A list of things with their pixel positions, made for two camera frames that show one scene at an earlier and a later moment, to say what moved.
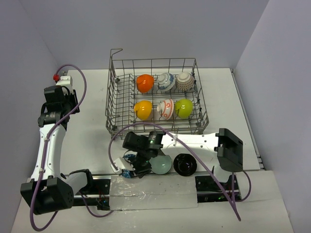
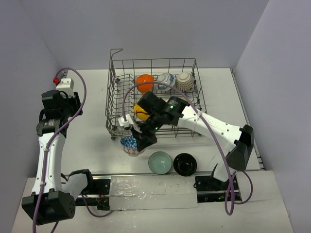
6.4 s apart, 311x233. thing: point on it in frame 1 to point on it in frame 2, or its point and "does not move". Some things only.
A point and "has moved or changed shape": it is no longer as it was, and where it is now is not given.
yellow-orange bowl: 143,108 does not move
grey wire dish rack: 153,96 does not move
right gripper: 140,172 to 146,139
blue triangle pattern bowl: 126,173 has moved or changed shape
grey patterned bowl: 184,81 does not move
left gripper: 64,91 does not move
